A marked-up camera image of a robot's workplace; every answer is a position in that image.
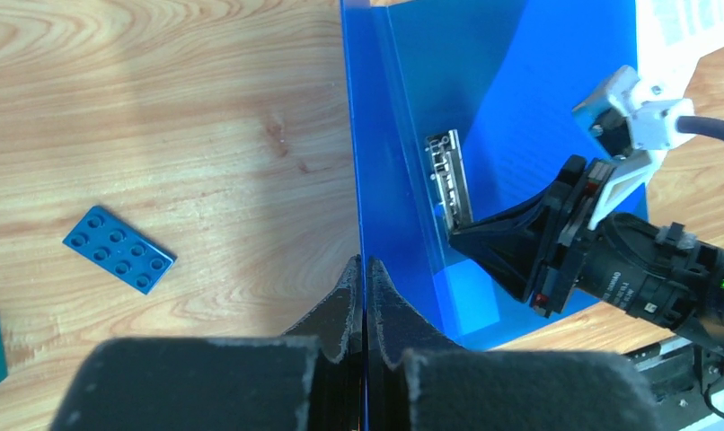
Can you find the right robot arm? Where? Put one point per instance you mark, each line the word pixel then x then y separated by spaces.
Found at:
pixel 662 275

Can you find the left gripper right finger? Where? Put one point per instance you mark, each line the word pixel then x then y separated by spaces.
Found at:
pixel 418 379

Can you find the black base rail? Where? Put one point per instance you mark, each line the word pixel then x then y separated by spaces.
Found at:
pixel 687 381

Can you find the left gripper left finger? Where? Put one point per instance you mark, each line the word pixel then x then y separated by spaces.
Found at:
pixel 307 378

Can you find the blue file folder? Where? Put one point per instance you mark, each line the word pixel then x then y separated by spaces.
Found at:
pixel 506 75

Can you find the printed paper sheet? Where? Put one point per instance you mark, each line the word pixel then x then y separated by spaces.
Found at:
pixel 676 34

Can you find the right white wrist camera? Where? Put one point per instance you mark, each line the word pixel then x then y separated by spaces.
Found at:
pixel 636 123

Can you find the blue toy brick plate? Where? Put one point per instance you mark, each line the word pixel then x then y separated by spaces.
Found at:
pixel 118 248

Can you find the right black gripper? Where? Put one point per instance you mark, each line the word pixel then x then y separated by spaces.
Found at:
pixel 536 246

